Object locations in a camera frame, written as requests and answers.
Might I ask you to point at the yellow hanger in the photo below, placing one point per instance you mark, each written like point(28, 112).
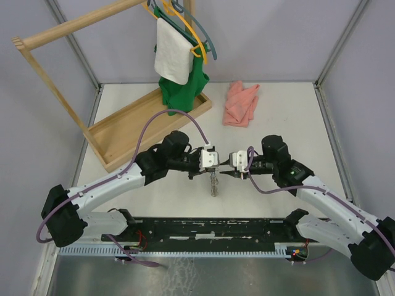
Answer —
point(173, 8)

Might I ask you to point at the grey-blue hanger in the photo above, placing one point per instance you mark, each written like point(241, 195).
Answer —
point(200, 31)

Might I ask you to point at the green shirt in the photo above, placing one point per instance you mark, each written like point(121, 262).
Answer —
point(181, 97)

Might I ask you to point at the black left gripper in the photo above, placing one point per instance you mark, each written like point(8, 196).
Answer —
point(197, 172)

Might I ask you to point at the white towel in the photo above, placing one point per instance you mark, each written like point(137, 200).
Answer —
point(174, 59)

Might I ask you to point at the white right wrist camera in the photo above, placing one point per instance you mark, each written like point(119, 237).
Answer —
point(239, 160)

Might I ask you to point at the aluminium frame rail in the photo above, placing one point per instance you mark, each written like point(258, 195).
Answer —
point(60, 18)

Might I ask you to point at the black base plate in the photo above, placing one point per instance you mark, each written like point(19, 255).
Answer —
point(209, 234)

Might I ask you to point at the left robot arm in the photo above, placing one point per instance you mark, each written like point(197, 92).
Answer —
point(69, 214)

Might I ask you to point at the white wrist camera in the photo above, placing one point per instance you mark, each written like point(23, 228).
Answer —
point(209, 158)
point(239, 160)

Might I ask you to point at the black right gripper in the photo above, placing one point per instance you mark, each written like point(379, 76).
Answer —
point(232, 173)

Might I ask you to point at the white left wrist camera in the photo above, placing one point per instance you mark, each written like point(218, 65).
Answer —
point(209, 158)

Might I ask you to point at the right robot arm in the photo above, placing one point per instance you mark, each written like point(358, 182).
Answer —
point(361, 237)

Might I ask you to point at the pink cloth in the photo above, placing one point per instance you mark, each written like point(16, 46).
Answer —
point(240, 104)

